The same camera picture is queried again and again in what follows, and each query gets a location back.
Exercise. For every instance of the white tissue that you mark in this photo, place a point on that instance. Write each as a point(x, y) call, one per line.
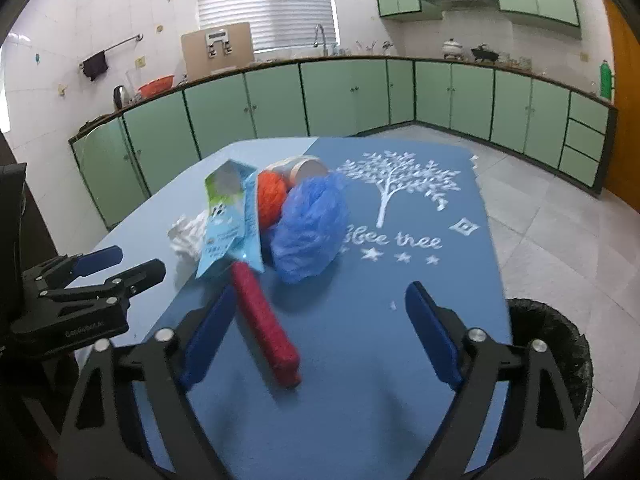
point(187, 235)

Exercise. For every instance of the blue tree print tablecloth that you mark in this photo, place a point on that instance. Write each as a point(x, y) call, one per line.
point(360, 340)

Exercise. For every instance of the white window blind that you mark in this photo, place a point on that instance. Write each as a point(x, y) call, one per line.
point(265, 0)

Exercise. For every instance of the black trash bin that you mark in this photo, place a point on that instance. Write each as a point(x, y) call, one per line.
point(550, 355)

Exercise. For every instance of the red plastic basin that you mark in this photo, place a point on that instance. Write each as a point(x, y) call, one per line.
point(156, 85)

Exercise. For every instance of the steel kitchen faucet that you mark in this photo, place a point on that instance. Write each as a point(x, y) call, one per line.
point(320, 40)

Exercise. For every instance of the red long glitter box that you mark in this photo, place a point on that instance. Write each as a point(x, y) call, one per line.
point(265, 330)

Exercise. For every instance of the steel towel bar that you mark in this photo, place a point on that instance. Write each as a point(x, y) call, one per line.
point(117, 47)

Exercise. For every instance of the brown wooden door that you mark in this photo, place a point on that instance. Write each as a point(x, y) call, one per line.
point(625, 100)

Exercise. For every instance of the light blue drink carton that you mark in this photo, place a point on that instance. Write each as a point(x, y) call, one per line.
point(232, 220)

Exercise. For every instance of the white cooking pot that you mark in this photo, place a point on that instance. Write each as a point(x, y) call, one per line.
point(452, 49)

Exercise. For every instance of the blue plastic bag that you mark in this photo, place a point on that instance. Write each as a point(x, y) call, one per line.
point(310, 230)

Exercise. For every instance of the green thermos bottle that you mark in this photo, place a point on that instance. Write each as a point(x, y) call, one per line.
point(606, 80)

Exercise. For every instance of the green base cabinets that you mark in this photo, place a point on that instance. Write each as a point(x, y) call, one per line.
point(330, 100)

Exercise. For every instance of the black wok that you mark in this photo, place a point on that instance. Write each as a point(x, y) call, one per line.
point(482, 52)

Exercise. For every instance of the black furniture panel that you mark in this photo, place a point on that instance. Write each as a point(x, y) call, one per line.
point(11, 220)

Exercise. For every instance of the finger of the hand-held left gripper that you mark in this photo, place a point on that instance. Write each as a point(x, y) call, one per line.
point(100, 261)
point(135, 280)

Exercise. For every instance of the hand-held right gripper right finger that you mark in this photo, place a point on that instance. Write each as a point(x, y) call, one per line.
point(432, 335)

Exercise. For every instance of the dark towel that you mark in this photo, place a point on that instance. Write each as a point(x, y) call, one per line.
point(95, 66)

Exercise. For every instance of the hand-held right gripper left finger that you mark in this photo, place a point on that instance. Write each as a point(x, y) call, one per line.
point(210, 340)

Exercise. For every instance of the steel kettle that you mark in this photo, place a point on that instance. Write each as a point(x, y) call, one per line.
point(120, 96)

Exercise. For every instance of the white paper cup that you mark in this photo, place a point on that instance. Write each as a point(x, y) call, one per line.
point(300, 167)

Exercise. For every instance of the orange foam net sleeve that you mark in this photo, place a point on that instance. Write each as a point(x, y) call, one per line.
point(270, 200)

